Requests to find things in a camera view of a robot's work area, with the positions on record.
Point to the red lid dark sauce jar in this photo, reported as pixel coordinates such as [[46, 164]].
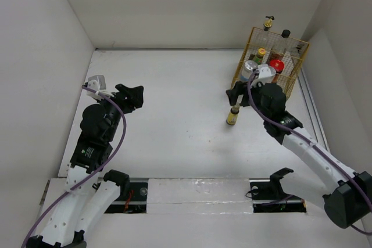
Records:
[[278, 65]]

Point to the red label vinegar bottle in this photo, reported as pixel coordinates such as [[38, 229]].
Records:
[[280, 47]]

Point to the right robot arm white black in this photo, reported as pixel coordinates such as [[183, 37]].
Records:
[[346, 198]]

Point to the metal base rail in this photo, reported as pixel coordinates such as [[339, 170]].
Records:
[[212, 196]]

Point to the yellow wire basket rack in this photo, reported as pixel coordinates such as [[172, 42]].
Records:
[[293, 59]]

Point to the small yellow label bottle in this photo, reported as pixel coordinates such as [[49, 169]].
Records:
[[233, 115]]

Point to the green label sauce bottle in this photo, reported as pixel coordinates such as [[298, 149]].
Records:
[[258, 58]]

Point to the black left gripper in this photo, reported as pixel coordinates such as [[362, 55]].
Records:
[[131, 97]]

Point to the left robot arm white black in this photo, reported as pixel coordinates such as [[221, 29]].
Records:
[[67, 221]]

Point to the blue label shaker jar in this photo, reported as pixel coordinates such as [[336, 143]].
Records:
[[250, 67]]

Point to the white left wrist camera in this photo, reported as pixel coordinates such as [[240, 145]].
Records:
[[96, 83]]

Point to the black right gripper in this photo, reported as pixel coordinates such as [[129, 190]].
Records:
[[240, 87]]

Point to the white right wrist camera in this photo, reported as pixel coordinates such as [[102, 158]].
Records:
[[265, 75]]

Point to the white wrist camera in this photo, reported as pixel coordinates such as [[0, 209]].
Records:
[[265, 75], [96, 83]]

